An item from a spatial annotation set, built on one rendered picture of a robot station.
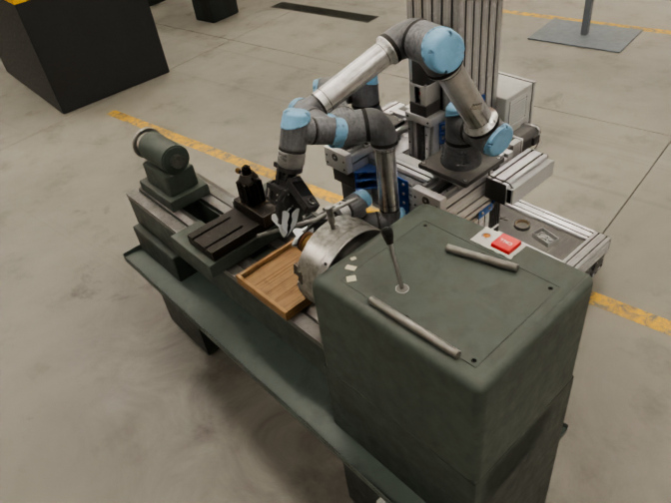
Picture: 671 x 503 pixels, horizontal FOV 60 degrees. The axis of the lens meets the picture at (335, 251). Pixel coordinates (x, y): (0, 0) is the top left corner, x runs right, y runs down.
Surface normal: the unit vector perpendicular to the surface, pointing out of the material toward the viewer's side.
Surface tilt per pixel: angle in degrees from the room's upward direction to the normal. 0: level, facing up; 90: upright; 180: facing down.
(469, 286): 0
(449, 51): 83
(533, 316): 0
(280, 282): 0
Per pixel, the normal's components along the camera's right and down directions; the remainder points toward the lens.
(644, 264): -0.11, -0.77
